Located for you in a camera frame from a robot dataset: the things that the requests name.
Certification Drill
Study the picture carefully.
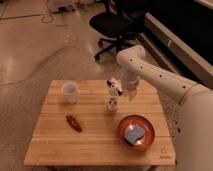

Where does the small clear bottle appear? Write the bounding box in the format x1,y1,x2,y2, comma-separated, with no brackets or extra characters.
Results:
107,88,118,112

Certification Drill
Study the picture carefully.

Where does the white plastic cup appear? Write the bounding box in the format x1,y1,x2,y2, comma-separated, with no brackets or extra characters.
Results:
61,82,79,104

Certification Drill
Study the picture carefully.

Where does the wooden table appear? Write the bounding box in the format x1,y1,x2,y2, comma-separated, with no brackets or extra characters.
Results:
24,80,176,166

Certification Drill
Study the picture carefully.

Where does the blue sponge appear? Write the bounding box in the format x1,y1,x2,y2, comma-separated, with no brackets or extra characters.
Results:
124,124,145,145

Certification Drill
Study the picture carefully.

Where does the white device on floor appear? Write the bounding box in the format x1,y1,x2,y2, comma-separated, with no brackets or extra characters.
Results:
47,0,76,13

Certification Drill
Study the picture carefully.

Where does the black office chair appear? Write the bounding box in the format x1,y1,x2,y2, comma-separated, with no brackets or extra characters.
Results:
89,0,150,62

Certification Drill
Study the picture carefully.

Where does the brown round plate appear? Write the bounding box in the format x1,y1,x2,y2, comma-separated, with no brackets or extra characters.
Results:
117,115,155,151

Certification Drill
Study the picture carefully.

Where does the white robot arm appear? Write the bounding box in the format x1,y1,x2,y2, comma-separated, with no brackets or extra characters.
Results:
117,45,213,171

